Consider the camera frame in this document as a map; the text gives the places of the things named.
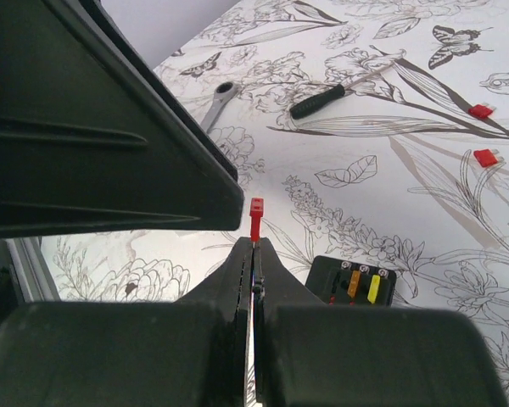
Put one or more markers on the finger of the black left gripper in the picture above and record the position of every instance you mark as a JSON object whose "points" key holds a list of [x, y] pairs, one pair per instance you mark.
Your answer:
{"points": [[90, 138]]}

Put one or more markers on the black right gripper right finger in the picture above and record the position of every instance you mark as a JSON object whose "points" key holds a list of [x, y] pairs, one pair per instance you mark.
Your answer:
{"points": [[309, 353]]}

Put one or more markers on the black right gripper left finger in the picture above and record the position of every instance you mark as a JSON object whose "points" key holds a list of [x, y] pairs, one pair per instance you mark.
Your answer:
{"points": [[192, 352]]}

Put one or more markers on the black fuse box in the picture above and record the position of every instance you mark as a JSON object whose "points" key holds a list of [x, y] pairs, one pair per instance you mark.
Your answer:
{"points": [[336, 281]]}

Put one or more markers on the yellow blade fuse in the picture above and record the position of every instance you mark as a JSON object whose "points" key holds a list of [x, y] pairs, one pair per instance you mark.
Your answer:
{"points": [[373, 289]]}

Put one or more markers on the orange blade fuse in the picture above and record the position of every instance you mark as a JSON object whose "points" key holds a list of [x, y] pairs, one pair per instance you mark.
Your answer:
{"points": [[354, 283]]}

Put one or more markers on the red blade fuse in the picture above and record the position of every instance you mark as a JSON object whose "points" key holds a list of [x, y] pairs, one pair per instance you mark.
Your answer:
{"points": [[486, 157], [256, 213], [481, 111]]}

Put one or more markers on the silver ratchet wrench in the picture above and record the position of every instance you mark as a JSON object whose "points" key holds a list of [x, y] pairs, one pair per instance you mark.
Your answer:
{"points": [[223, 94]]}

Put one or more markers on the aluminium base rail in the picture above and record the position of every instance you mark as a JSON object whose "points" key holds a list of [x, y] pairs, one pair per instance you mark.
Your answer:
{"points": [[31, 270]]}

